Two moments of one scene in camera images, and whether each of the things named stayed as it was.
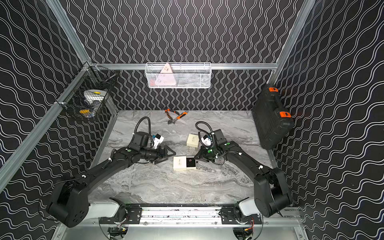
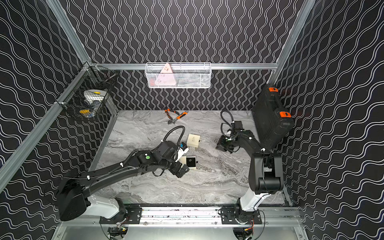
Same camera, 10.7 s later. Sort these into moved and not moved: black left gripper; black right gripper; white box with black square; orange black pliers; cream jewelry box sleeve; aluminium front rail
Moved: black left gripper; black right gripper
Not moved: aluminium front rail; orange black pliers; white box with black square; cream jewelry box sleeve
